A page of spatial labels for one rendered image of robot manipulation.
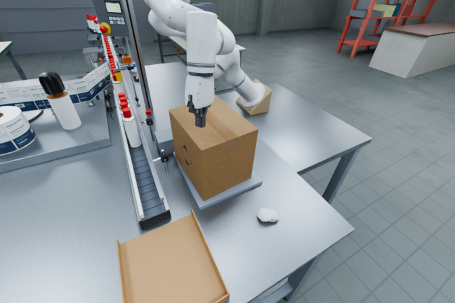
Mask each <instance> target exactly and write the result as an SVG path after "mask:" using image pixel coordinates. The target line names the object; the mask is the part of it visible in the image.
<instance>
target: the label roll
mask: <svg viewBox="0 0 455 303"><path fill-rule="evenodd" d="M35 138H36V133H35V132H34V130H33V128H32V127H31V125H30V124H29V122H28V121H27V119H26V117H25V116H24V114H23V113H22V111H21V109H20V108H17V107H14V106H3V107H0V156H1V155H5V154H10V153H12V152H16V151H18V150H19V149H22V148H24V147H26V146H27V145H29V144H30V143H32V142H33V141H34V140H35Z"/></svg>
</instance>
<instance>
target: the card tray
mask: <svg viewBox="0 0 455 303"><path fill-rule="evenodd" d="M116 248H117V255H118V268H119V275H120V282H121V294H122V301H123V303H224V302H226V301H227V300H229V299H230V293H229V291H228V289H227V287H226V285H225V282H224V280H223V277H222V276H221V273H220V271H219V269H218V266H217V264H216V262H215V259H214V258H213V255H212V253H211V250H210V248H209V245H208V243H207V241H206V239H205V237H204V235H203V232H202V230H201V228H200V225H199V224H198V221H197V219H196V216H195V214H194V212H193V209H192V208H191V214H190V215H187V216H185V217H183V218H181V219H178V220H176V221H173V222H172V223H169V224H167V225H164V226H162V227H159V228H157V229H155V230H153V231H150V232H148V233H145V234H143V235H140V236H139V237H136V238H134V239H131V240H129V241H126V242H125V243H122V244H120V243H119V242H118V239H116Z"/></svg>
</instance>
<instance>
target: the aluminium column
mask: <svg viewBox="0 0 455 303"><path fill-rule="evenodd" d="M122 2H123V8H124V12H125V17H126V21H127V26H128V30H129V36H130V41H131V47H132V51H133V56H134V60H135V65H136V68H137V74H138V78H139V83H140V87H141V90H142V95H143V99H144V105H145V108H146V110H151V109H153V106H152V100H151V96H150V90H149V86H148V79H147V76H146V69H145V66H144V59H143V55H142V49H141V45H140V41H139V35H138V31H137V25H136V21H135V15H134V11H133V5H132V1H131V0H122Z"/></svg>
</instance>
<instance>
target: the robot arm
mask: <svg viewBox="0 0 455 303"><path fill-rule="evenodd" d="M144 2H145V3H146V4H147V5H148V6H149V7H150V9H151V11H150V13H149V16H148V21H149V24H150V25H151V27H152V29H153V30H154V31H155V32H157V33H158V34H161V35H163V36H166V37H181V38H183V39H184V40H185V41H186V42H187V71H188V72H189V73H188V75H187V78H186V87H185V106H186V107H189V110H188V111H189V113H194V115H195V126H197V127H200V128H203V127H205V126H206V116H205V115H207V110H208V108H209V107H211V104H212V103H213V102H214V80H215V79H218V78H219V77H220V76H221V75H222V74H223V73H224V72H225V71H226V70H227V74H226V77H225V80H226V82H227V83H228V84H229V85H230V86H231V87H232V88H233V89H234V90H235V91H236V92H237V93H238V94H239V95H240V96H241V103H242V105H243V106H245V107H248V108H249V107H253V106H255V105H257V104H258V103H259V102H260V101H261V100H262V99H263V96H264V95H265V87H264V86H263V85H262V84H260V83H255V84H254V83H253V81H252V80H251V79H250V78H249V77H248V76H247V75H246V74H245V73H244V72H243V71H242V69H241V68H240V52H239V50H238V48H237V46H236V40H235V38H234V35H233V34H232V32H231V31H230V29H229V28H228V27H227V26H226V25H224V24H223V23H222V22H221V21H219V20H218V19H217V15H216V14H214V13H212V12H209V11H203V10H201V9H199V8H197V7H194V6H192V5H189V3H190V0H144Z"/></svg>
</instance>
